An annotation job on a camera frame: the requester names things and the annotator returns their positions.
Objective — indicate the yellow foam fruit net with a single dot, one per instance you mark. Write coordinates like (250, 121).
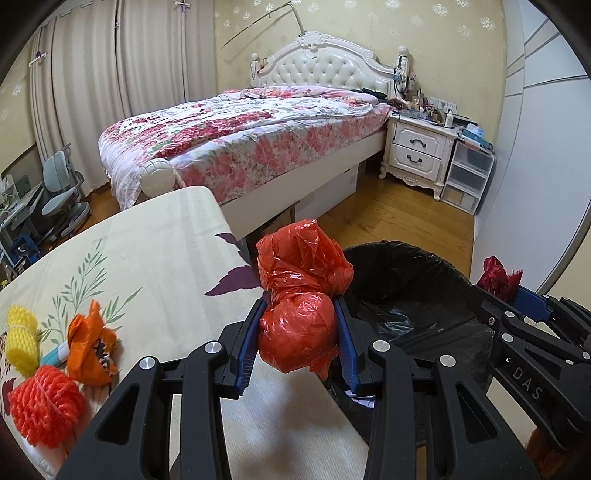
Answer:
(21, 337)

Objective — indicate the orange plastic bag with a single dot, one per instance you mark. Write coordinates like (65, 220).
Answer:
(87, 341)

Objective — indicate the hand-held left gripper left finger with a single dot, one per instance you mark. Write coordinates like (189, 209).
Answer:
(244, 355)

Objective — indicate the teal tissue box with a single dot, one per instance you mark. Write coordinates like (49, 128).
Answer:
(475, 134)

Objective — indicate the clutter of small bottles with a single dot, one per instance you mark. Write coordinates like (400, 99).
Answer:
(425, 104)

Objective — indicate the dark clothing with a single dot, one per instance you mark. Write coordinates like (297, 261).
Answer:
(369, 93)

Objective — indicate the study desk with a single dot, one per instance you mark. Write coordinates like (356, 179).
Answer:
(18, 212)

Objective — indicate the brown cardboard box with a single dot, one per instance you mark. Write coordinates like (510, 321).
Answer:
(279, 221)

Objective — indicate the white storage box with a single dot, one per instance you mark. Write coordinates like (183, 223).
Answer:
(328, 194)

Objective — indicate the white sliding wardrobe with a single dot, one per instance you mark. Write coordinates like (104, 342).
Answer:
(545, 161)

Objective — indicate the red plastic bag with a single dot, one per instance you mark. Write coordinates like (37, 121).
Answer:
(295, 295)

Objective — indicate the table with floral cloth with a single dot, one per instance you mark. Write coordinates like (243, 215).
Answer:
(161, 258)

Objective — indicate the dark red foil wrapper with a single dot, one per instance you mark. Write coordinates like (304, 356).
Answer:
(498, 277)

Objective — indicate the blue stool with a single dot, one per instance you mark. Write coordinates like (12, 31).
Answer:
(22, 251)

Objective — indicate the red floral blanket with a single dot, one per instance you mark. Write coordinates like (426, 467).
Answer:
(231, 134)

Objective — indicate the blue and white pen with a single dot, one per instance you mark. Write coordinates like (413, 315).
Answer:
(53, 356)

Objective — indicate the black-lined trash bin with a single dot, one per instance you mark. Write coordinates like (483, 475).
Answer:
(415, 300)

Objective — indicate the white nightstand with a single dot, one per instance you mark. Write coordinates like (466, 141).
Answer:
(415, 147)

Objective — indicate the clear plastic drawer unit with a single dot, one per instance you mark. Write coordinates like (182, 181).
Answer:
(468, 175)

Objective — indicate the beige curtain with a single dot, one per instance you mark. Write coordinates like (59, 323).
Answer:
(166, 50)
(74, 92)

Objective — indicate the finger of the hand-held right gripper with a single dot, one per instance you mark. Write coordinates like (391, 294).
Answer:
(512, 330)
(533, 302)

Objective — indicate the white tufted bed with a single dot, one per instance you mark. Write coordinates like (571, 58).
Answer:
(318, 64)

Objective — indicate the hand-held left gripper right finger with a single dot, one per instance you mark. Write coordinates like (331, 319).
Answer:
(347, 350)

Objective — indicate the red foam fruit net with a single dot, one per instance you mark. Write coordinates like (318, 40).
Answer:
(44, 406)

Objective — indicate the pale green desk chair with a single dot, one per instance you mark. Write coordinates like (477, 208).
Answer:
(64, 198)

